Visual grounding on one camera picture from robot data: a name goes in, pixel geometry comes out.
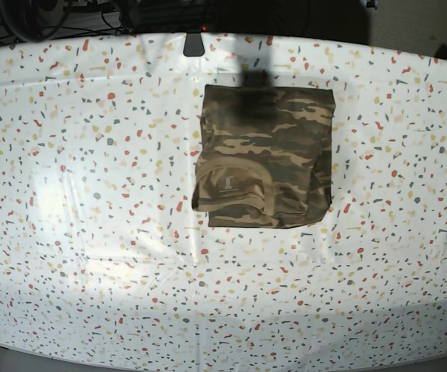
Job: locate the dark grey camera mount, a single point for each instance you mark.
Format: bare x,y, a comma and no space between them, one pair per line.
193,45

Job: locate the camouflage T-shirt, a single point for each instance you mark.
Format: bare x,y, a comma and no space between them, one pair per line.
266,158

